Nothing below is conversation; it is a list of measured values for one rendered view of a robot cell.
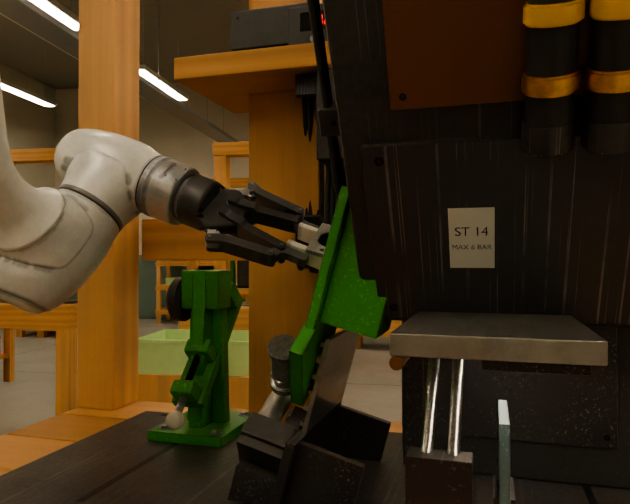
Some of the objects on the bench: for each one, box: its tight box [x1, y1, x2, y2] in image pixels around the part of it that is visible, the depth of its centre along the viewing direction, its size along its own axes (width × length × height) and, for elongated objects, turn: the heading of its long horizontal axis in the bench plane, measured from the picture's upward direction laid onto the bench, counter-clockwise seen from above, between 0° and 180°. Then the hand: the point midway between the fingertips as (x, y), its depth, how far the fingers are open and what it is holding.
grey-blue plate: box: [493, 400, 516, 504], centre depth 57 cm, size 10×2×14 cm
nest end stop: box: [236, 434, 284, 473], centre depth 70 cm, size 4×7×6 cm
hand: (316, 248), depth 79 cm, fingers closed on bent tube, 3 cm apart
